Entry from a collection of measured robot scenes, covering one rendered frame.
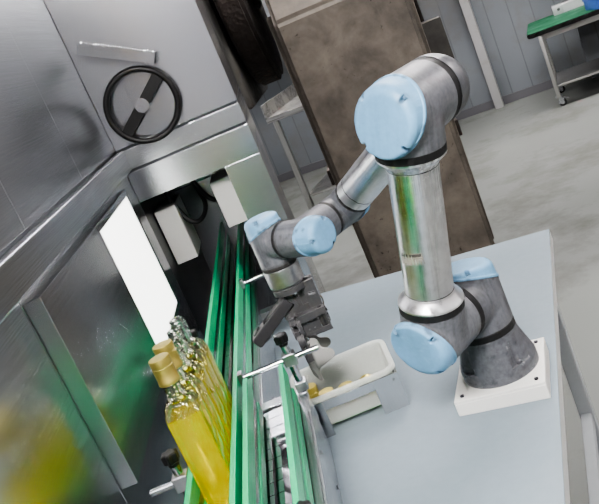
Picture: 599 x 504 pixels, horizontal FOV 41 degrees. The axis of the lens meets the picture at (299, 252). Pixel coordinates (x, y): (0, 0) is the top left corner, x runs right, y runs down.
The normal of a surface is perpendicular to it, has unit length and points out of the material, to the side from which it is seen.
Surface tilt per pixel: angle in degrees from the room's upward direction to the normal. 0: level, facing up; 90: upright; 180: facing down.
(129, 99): 90
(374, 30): 92
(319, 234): 90
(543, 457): 0
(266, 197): 90
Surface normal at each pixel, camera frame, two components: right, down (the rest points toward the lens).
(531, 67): -0.26, 0.37
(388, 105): -0.63, 0.37
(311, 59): -0.03, 0.33
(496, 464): -0.38, -0.89
